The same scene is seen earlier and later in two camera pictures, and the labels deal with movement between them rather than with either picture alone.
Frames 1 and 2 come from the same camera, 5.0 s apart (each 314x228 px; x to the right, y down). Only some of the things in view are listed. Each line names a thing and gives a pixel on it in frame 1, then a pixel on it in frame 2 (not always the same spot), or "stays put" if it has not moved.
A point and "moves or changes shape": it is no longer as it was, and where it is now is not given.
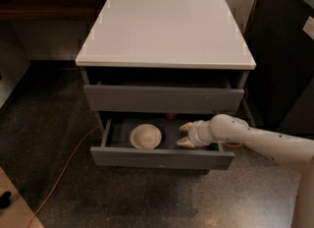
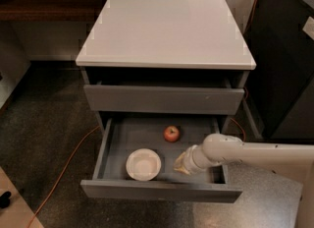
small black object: [5, 199] stays put
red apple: [171, 116] → [172, 134]
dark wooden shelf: [69, 3] stays put
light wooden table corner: [18, 213] stays put
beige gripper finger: [185, 142] → [179, 164]
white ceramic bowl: [145, 136] → [143, 164]
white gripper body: [195, 133] → [190, 163]
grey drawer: [152, 142] moves or changes shape
